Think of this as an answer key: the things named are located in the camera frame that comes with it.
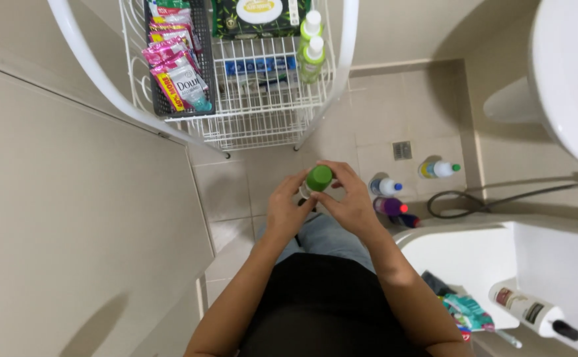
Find row of pink sachet packets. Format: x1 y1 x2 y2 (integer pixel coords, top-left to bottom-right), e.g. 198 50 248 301
142 0 205 112

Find dark cloth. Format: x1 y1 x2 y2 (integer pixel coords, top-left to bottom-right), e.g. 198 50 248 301
421 270 455 297

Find white wire rack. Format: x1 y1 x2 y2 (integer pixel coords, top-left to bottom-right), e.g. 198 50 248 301
47 0 359 159

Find green wet wipes pack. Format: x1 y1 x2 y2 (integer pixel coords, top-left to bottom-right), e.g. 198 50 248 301
212 0 311 39

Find teal patterned pouch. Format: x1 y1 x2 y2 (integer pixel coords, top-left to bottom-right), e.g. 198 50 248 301
441 293 495 332

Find blue toothpaste box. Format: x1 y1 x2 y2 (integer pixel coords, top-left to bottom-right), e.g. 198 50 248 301
225 56 298 76

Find purple bottle with red cap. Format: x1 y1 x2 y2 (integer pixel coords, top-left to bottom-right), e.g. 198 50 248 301
373 197 409 217

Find white pump bottle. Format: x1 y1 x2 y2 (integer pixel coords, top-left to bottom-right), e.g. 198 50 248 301
488 281 578 342

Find floor drain grate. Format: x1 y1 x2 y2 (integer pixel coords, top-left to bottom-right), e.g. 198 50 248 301
392 141 413 161

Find white bottle with blue cap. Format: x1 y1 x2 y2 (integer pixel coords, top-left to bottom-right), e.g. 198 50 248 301
370 178 403 197

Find grey spray hose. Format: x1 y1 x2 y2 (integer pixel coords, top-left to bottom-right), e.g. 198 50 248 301
427 178 578 219

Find dark blue bottle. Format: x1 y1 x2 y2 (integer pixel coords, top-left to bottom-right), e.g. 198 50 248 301
389 214 421 229

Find person's left hand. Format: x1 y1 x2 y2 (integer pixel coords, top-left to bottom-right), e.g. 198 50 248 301
267 169 319 243

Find white refill pouch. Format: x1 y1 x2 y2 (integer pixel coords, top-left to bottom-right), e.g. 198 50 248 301
167 65 213 113

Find person's blue jeans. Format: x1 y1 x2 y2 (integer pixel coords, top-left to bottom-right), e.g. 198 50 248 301
255 212 376 274

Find person's right hand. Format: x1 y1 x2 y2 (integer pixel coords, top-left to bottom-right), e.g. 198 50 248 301
310 160 382 245

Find person's black shirt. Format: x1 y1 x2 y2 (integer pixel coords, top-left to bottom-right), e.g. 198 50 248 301
238 253 431 357

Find dark plastic basket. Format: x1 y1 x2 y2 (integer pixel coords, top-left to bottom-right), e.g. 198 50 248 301
143 0 216 118

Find white sink basin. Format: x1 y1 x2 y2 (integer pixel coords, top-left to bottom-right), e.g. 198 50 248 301
483 0 578 175

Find toothbrush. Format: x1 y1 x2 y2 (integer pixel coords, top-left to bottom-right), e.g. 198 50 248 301
457 326 523 349

